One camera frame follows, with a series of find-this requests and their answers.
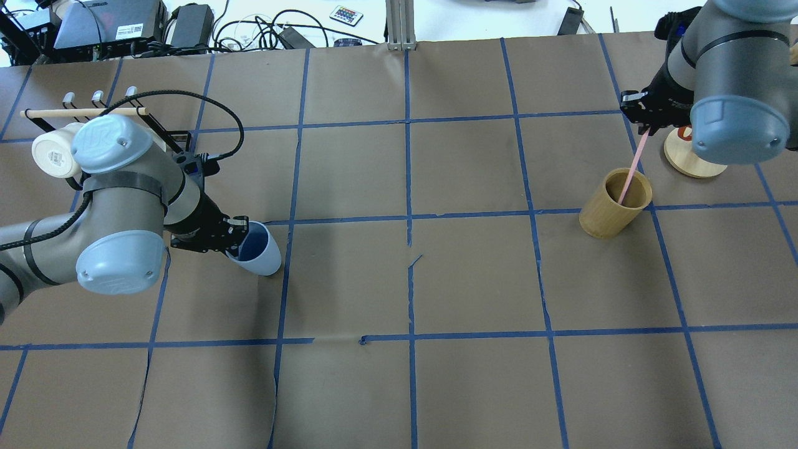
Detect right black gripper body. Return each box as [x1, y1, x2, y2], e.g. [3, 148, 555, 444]
[620, 65, 695, 135]

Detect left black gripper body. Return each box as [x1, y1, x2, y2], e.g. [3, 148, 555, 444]
[168, 200, 232, 253]

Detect pink chopstick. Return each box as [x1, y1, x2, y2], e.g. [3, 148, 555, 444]
[617, 126, 651, 206]

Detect blue plastic cup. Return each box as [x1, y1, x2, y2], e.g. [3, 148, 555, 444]
[225, 221, 282, 276]

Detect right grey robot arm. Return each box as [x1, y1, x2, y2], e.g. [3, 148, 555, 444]
[620, 1, 797, 165]

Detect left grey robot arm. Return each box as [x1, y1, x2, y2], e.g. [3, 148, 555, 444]
[1, 114, 250, 319]

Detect orange silicone funnel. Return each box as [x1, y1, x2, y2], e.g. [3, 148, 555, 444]
[676, 125, 693, 142]

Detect round wooden stand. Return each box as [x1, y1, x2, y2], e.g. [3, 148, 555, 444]
[663, 129, 729, 179]

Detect bamboo cylinder holder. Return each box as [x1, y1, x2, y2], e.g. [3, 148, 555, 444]
[579, 168, 653, 239]

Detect white mug outer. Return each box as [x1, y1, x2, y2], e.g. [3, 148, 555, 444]
[31, 122, 84, 179]

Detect black power adapter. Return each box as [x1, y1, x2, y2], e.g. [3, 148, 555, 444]
[168, 4, 214, 49]

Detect small remote control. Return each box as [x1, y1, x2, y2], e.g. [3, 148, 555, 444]
[329, 6, 364, 27]

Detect black laptop computer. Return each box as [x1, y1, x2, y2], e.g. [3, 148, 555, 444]
[54, 1, 168, 53]

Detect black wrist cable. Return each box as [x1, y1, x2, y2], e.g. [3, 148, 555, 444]
[100, 90, 245, 164]

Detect black wire mug rack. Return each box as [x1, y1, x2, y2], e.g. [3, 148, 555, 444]
[19, 90, 194, 191]

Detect tangled black cables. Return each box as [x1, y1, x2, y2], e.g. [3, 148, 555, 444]
[212, 7, 381, 52]

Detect aluminium frame post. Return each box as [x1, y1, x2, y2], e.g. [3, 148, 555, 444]
[385, 0, 417, 51]

